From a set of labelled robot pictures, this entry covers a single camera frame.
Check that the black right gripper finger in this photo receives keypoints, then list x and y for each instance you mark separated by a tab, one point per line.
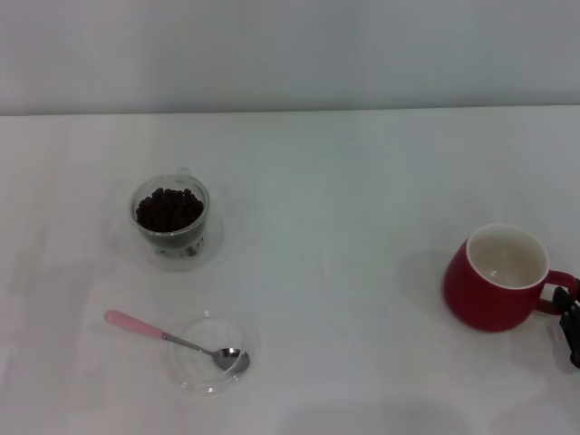
563	295
572	340

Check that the red mug white inside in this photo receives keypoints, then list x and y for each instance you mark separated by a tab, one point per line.
471	294

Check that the pile of dark coffee beans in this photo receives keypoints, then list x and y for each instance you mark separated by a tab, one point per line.
170	210

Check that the white tablecloth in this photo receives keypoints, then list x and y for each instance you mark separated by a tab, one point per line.
317	226

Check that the clear glass saucer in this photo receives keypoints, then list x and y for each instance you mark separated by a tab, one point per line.
213	254

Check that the small clear glass dish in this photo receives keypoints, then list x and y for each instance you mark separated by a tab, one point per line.
199	376

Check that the clear double-wall glass cup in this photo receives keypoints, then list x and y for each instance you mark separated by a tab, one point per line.
199	226

